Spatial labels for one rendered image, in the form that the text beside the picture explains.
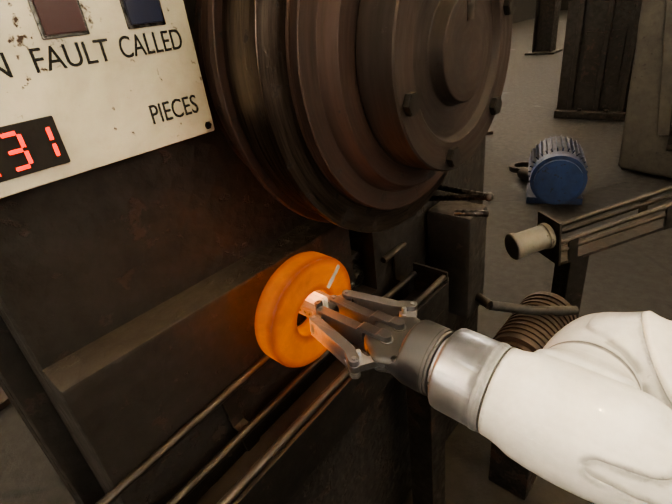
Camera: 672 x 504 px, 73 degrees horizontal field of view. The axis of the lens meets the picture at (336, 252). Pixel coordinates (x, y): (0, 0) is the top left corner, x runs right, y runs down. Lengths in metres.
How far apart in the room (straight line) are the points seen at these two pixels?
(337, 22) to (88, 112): 0.26
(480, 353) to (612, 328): 0.16
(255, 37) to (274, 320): 0.30
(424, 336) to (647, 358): 0.22
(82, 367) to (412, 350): 0.35
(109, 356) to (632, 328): 0.55
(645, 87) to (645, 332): 2.89
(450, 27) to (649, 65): 2.85
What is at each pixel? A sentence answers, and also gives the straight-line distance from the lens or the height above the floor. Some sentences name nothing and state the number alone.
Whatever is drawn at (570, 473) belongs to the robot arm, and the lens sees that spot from 0.44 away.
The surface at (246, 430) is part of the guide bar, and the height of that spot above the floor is 0.68.
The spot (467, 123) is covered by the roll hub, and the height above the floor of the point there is 1.02.
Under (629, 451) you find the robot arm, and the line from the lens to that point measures 0.43.
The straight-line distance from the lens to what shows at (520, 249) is 1.04.
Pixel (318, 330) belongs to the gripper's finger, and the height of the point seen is 0.85.
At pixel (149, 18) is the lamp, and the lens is 0.55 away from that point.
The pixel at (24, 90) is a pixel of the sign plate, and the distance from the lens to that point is 0.50.
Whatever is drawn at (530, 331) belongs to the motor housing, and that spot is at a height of 0.53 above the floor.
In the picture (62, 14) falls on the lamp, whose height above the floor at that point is 1.20.
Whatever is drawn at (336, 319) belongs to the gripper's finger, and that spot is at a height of 0.85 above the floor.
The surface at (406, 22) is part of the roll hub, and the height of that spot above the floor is 1.15.
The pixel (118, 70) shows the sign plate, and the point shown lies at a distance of 0.53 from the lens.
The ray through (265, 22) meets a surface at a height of 1.17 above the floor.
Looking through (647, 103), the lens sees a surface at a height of 0.45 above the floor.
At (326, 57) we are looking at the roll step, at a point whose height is 1.13.
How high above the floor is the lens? 1.18
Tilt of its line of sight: 29 degrees down
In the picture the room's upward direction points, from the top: 8 degrees counter-clockwise
